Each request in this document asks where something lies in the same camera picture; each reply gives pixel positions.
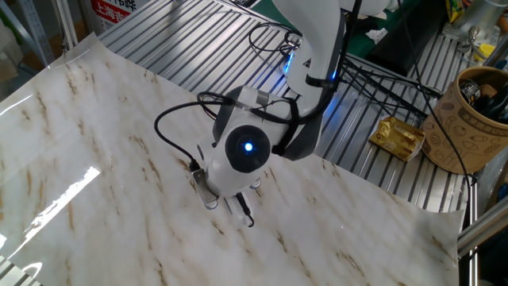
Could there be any black camera cable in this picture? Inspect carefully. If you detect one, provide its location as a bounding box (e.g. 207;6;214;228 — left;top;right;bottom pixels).
153;0;364;174

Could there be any marble pattern sheet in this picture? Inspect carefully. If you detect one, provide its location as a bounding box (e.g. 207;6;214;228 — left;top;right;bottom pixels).
0;33;465;286

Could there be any red and white sign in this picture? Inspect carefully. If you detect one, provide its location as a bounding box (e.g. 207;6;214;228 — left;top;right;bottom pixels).
89;0;140;32

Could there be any white crumpled tissue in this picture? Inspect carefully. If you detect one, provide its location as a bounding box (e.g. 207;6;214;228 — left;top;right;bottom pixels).
364;27;389;45

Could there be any gold snack packet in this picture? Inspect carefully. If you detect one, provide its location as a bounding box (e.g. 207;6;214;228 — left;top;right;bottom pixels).
368;116;426;163

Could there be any small yellow item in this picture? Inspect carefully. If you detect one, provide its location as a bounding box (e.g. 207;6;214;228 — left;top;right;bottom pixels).
474;42;497;64

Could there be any aluminium frame post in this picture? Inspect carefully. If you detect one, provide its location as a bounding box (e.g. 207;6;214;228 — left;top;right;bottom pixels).
53;0;79;51
456;200;508;258

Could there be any black tape roll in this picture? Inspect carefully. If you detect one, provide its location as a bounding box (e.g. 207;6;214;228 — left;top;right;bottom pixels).
459;78;483;105

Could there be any black box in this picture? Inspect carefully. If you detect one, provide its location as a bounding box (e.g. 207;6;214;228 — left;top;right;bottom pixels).
364;0;449;77

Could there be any thin hooked black plug cable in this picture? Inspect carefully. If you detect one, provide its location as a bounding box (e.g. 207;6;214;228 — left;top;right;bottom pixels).
236;192;255;228

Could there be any colourful snack bag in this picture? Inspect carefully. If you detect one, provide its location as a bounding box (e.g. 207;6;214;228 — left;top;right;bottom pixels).
444;0;466;24

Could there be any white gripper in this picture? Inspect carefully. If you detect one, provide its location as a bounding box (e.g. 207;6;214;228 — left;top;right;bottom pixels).
220;193;255;230

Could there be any brown paper bucket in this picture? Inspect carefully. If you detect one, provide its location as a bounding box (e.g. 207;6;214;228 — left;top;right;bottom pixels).
420;66;508;175

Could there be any grey slotted shelf upright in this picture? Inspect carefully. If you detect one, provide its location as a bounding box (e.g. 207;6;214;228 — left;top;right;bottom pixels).
15;0;56;67

